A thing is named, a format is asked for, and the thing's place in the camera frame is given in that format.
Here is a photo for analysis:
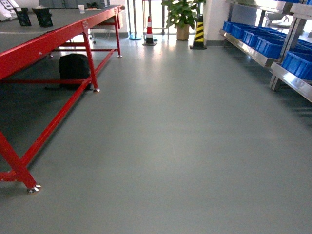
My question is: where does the black box left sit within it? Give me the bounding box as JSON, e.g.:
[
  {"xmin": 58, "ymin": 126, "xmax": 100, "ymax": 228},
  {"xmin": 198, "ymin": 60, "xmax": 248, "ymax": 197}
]
[{"xmin": 14, "ymin": 7, "xmax": 32, "ymax": 27}]

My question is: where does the red white traffic cone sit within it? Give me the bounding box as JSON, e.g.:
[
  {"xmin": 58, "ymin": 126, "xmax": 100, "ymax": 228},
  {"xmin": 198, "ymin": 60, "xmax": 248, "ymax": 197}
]
[{"xmin": 143, "ymin": 16, "xmax": 157, "ymax": 46}]

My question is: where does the yellow black striped cone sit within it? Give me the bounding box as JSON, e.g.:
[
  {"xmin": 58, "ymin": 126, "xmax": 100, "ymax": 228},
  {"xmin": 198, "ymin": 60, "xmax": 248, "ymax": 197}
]
[{"xmin": 190, "ymin": 14, "xmax": 207, "ymax": 50}]

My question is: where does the blue plastic bin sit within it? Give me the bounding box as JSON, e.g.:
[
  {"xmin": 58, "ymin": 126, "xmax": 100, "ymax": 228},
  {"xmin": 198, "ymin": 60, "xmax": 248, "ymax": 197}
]
[
  {"xmin": 255, "ymin": 38, "xmax": 284, "ymax": 59},
  {"xmin": 242, "ymin": 30, "xmax": 284, "ymax": 48},
  {"xmin": 231, "ymin": 24, "xmax": 267, "ymax": 40},
  {"xmin": 222, "ymin": 21, "xmax": 244, "ymax": 34},
  {"xmin": 281, "ymin": 51, "xmax": 312, "ymax": 80}
]

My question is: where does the black backpack under table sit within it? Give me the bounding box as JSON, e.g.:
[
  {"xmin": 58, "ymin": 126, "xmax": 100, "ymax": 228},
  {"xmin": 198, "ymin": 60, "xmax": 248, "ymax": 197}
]
[{"xmin": 44, "ymin": 54, "xmax": 91, "ymax": 90}]

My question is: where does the black box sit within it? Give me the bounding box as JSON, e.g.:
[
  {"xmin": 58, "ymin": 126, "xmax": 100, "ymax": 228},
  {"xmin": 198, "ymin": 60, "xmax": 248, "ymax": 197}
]
[
  {"xmin": 32, "ymin": 8, "xmax": 53, "ymax": 28},
  {"xmin": 14, "ymin": 7, "xmax": 32, "ymax": 27}
]

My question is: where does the red metal table frame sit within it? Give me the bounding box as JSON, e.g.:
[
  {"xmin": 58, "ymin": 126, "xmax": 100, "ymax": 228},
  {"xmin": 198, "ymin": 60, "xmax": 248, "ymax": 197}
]
[{"xmin": 0, "ymin": 5, "xmax": 124, "ymax": 194}]

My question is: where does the black box right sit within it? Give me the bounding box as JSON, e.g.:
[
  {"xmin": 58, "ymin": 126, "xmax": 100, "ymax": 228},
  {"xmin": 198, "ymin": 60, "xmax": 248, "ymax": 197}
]
[{"xmin": 32, "ymin": 8, "xmax": 53, "ymax": 28}]

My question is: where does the green potted plant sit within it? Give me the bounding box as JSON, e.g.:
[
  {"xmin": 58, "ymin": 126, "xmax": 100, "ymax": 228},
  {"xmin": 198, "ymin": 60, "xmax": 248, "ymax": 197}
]
[{"xmin": 161, "ymin": 0, "xmax": 206, "ymax": 41}]

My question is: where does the white paper cup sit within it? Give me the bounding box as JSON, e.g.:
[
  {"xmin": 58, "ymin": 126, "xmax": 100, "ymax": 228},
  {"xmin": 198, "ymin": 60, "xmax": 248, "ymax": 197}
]
[{"xmin": 78, "ymin": 4, "xmax": 85, "ymax": 14}]

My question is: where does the stainless steel shelf rack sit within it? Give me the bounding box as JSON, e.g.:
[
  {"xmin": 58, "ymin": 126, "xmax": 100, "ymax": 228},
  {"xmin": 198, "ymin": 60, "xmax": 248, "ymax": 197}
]
[{"xmin": 219, "ymin": 0, "xmax": 312, "ymax": 101}]

